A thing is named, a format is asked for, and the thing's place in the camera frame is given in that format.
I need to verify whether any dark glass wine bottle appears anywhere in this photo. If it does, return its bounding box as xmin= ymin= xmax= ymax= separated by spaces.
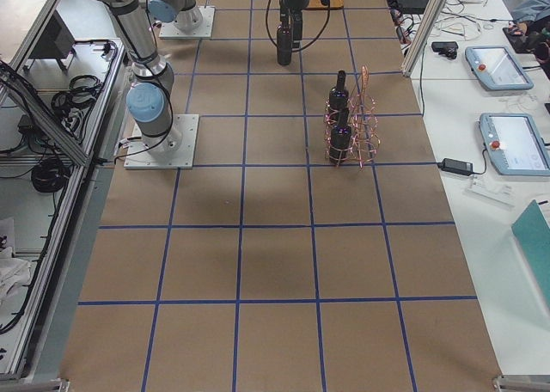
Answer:
xmin=276 ymin=22 xmax=293 ymax=66

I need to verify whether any dark wine bottle in basket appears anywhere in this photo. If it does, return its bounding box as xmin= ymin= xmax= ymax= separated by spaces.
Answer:
xmin=328 ymin=70 xmax=349 ymax=122

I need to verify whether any teach pendant far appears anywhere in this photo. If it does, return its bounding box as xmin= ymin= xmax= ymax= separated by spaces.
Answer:
xmin=464 ymin=46 xmax=534 ymax=91

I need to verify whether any teach pendant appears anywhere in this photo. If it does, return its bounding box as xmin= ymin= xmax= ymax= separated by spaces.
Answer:
xmin=464 ymin=46 xmax=534 ymax=91
xmin=479 ymin=113 xmax=549 ymax=177

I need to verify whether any black power adapter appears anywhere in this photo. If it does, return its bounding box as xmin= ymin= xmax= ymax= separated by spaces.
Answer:
xmin=437 ymin=158 xmax=474 ymax=176

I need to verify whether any teach pendant near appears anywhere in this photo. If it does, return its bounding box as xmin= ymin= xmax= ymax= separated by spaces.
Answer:
xmin=479 ymin=113 xmax=549 ymax=177

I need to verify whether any teal folder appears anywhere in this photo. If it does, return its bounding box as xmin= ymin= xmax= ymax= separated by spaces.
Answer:
xmin=511 ymin=200 xmax=549 ymax=303

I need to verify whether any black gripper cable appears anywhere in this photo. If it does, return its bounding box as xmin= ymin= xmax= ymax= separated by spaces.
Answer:
xmin=265 ymin=0 xmax=333 ymax=53

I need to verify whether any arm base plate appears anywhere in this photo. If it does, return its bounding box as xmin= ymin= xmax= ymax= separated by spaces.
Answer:
xmin=159 ymin=5 xmax=216 ymax=40
xmin=124 ymin=114 xmax=199 ymax=169

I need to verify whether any aluminium frame post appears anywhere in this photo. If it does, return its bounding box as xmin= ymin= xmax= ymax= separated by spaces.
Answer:
xmin=401 ymin=0 xmax=447 ymax=77

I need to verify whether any copper wire bottle basket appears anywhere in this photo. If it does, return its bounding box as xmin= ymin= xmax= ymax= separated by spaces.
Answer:
xmin=324 ymin=65 xmax=381 ymax=168

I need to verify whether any black cable bundle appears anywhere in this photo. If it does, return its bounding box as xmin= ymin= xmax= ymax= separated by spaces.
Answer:
xmin=50 ymin=74 xmax=107 ymax=120

